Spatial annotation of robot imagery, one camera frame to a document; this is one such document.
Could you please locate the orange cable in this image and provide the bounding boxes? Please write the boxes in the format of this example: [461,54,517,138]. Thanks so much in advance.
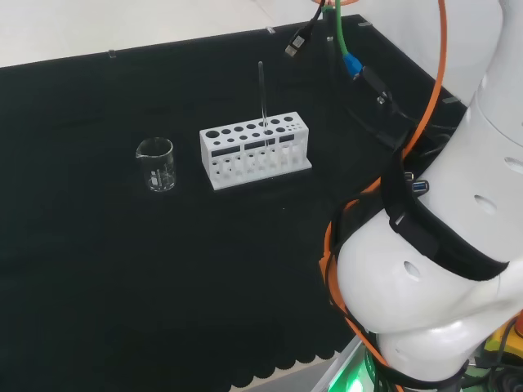
[311,0,449,392]

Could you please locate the black USB cable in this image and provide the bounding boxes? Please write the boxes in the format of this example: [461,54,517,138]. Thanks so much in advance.
[284,0,328,59]

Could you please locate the white test tube rack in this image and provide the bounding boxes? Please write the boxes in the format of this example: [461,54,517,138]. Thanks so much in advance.
[199,111,314,191]

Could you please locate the black bench cloth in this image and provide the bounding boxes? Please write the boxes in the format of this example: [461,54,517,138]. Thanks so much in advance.
[0,14,469,392]

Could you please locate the clear glass rod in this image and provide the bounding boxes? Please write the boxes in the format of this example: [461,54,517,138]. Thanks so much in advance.
[257,60,272,159]

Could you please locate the clear glass beaker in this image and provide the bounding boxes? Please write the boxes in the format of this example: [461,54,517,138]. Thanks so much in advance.
[135,137,177,193]

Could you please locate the yellow stop button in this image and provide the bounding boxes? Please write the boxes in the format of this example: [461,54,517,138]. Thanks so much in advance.
[485,310,523,363]

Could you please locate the green cable with blue plug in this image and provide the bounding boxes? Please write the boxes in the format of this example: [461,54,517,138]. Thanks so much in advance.
[321,0,365,81]

